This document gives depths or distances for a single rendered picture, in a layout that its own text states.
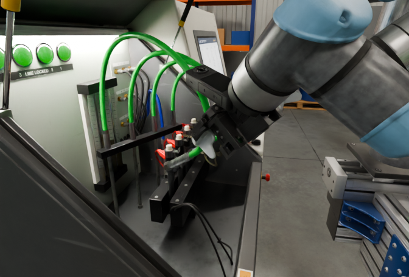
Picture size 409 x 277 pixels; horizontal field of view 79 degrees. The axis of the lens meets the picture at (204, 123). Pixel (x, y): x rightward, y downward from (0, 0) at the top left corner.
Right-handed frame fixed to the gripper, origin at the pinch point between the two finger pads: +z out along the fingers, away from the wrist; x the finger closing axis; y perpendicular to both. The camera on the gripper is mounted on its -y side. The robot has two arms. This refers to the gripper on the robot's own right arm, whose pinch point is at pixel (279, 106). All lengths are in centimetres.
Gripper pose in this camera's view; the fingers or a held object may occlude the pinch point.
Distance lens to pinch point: 73.2
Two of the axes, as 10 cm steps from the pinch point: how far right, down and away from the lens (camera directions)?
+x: 2.4, -3.3, 9.1
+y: 9.7, 0.8, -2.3
